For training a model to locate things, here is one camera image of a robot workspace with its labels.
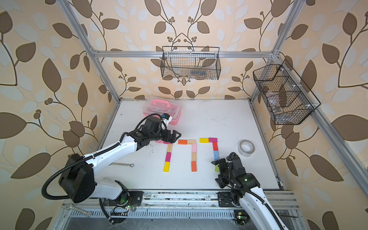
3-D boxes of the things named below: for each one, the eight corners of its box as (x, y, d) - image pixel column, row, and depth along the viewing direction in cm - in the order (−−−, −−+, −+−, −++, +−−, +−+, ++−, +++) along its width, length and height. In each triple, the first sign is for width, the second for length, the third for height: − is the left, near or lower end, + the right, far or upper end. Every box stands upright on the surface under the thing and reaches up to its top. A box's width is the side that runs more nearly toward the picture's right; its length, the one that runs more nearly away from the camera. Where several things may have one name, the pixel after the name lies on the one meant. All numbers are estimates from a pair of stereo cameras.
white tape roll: (239, 156, 92) (241, 153, 88) (236, 142, 98) (238, 139, 94) (254, 156, 92) (256, 153, 88) (250, 142, 98) (252, 139, 94)
